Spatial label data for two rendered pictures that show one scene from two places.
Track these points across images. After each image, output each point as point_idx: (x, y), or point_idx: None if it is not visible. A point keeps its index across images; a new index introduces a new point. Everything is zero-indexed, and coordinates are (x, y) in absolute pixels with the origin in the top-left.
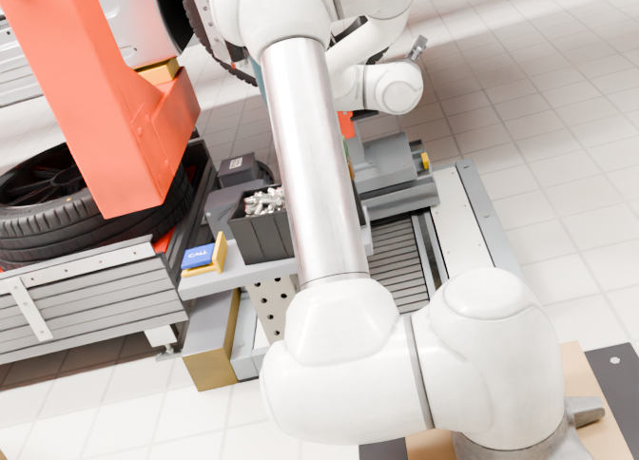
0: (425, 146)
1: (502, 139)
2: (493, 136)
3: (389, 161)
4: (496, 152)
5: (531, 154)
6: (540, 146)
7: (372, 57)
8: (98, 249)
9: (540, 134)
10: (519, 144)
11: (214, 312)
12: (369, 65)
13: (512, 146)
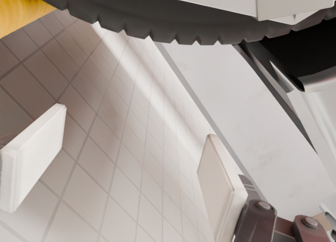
0: (8, 105)
1: (57, 183)
2: (57, 170)
3: None
4: (37, 196)
5: (53, 239)
6: (67, 236)
7: None
8: None
9: (80, 217)
10: (59, 210)
11: None
12: None
13: (53, 205)
